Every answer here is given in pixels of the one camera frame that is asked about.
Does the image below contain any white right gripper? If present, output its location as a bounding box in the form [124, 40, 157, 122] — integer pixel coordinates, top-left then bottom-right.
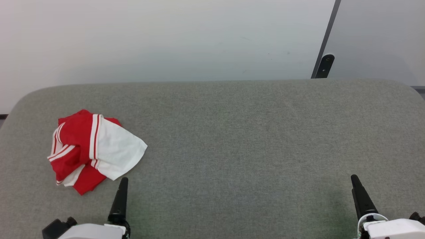
[351, 174, 425, 239]

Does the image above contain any black slanted bar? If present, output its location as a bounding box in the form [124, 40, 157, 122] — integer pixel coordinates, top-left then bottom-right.
[311, 0, 342, 79]

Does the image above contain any black oval bracket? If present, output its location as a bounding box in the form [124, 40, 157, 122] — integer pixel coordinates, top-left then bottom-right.
[315, 54, 335, 79]

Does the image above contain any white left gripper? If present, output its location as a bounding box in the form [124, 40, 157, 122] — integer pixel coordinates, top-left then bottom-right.
[58, 177, 131, 239]

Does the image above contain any red and white jersey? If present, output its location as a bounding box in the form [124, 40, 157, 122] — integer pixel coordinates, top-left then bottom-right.
[47, 109, 148, 196]

